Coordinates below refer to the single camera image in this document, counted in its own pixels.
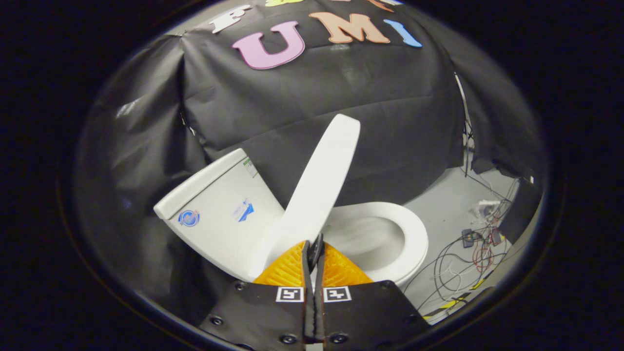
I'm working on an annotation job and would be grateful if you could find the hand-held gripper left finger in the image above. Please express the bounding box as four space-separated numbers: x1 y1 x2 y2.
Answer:
200 240 313 351

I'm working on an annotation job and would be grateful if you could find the white toilet tank cover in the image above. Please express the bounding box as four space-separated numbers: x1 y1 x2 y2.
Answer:
154 148 247 220

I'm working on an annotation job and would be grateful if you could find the thin white hanging cable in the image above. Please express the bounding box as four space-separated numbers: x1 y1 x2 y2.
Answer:
454 72 474 178

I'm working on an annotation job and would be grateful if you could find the tangle of floor cables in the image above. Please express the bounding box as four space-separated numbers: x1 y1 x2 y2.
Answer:
405 178 518 317

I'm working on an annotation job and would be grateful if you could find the yellow floor tape strip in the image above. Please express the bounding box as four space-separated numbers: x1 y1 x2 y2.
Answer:
423 278 488 321

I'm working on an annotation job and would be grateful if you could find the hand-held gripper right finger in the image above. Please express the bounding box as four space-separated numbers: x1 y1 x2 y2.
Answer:
308 234 432 351

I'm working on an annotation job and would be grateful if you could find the white toilet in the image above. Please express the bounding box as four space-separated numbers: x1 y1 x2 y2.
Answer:
154 148 429 288

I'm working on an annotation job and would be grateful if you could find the black backdrop cloth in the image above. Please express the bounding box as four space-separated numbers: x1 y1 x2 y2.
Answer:
73 0 547 322

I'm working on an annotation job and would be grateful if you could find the white toilet lid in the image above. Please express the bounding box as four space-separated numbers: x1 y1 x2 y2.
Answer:
249 114 361 279

